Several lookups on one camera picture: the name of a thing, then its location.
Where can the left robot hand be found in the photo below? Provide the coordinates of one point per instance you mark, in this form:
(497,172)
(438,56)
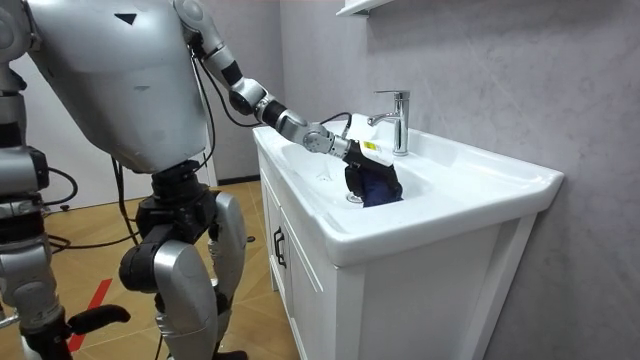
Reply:
(372,162)

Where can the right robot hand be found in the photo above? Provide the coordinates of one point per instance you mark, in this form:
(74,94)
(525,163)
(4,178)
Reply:
(92,318)

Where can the dark blue cloth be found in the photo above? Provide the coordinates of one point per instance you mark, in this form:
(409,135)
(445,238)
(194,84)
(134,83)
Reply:
(381,192)

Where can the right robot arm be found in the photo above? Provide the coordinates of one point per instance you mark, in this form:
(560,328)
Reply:
(22,165)

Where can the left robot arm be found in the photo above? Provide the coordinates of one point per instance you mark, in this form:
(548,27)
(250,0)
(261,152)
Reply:
(247,94)

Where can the red floor tape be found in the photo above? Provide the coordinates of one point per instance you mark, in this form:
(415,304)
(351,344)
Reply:
(91,312)

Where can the chrome sink drain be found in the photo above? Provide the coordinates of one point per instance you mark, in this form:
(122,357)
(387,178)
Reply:
(353,199)

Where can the chrome faucet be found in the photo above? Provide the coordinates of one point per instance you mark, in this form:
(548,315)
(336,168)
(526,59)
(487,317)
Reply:
(399,122)

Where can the white sink cabinet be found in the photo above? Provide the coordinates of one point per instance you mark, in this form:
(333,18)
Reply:
(400,250)

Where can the robot legs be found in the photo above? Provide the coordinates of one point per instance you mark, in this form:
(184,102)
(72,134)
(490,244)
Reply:
(182,280)

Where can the robot body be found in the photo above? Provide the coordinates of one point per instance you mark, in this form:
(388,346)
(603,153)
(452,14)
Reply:
(120,80)

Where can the white wall shelf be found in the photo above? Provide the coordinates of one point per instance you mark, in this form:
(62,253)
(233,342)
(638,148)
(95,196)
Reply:
(357,6)

